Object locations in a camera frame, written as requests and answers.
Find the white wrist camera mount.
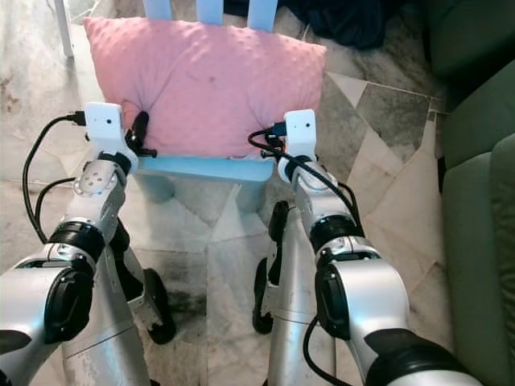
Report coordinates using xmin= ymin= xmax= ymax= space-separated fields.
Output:
xmin=283 ymin=109 xmax=318 ymax=161
xmin=84 ymin=102 xmax=138 ymax=172

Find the black camera cable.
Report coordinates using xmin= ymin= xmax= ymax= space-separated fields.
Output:
xmin=247 ymin=121 xmax=365 ymax=234
xmin=22 ymin=112 xmax=88 ymax=244

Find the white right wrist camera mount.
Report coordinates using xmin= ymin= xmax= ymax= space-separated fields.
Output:
xmin=283 ymin=109 xmax=318 ymax=161

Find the white furniture leg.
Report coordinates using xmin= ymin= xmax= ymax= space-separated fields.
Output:
xmin=55 ymin=0 xmax=76 ymax=59

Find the black right camera cable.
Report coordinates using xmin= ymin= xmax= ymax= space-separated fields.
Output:
xmin=247 ymin=121 xmax=365 ymax=234

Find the silver robot leg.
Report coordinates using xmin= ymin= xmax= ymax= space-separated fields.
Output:
xmin=252 ymin=201 xmax=340 ymax=386
xmin=60 ymin=233 xmax=178 ymax=386

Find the light blue wooden chair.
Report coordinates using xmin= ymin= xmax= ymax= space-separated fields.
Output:
xmin=134 ymin=0 xmax=282 ymax=215

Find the black left camera cable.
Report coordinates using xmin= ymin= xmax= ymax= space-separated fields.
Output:
xmin=22 ymin=112 xmax=88 ymax=244

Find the black right upper arm cable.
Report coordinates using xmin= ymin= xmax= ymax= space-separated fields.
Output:
xmin=303 ymin=314 xmax=340 ymax=386

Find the dark blue cloth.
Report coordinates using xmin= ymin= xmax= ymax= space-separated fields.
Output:
xmin=285 ymin=0 xmax=389 ymax=51

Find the pink dotted pillow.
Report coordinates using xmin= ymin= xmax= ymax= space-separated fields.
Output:
xmin=83 ymin=16 xmax=328 ymax=159

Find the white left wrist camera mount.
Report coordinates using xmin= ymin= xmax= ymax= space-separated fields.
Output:
xmin=84 ymin=102 xmax=138 ymax=172

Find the silver right robot leg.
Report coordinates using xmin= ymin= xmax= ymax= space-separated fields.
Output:
xmin=252 ymin=201 xmax=340 ymax=386

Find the silver left robot leg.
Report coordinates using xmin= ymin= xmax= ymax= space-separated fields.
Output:
xmin=60 ymin=233 xmax=178 ymax=386

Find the green sofa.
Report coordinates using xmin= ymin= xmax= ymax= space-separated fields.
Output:
xmin=422 ymin=0 xmax=515 ymax=386

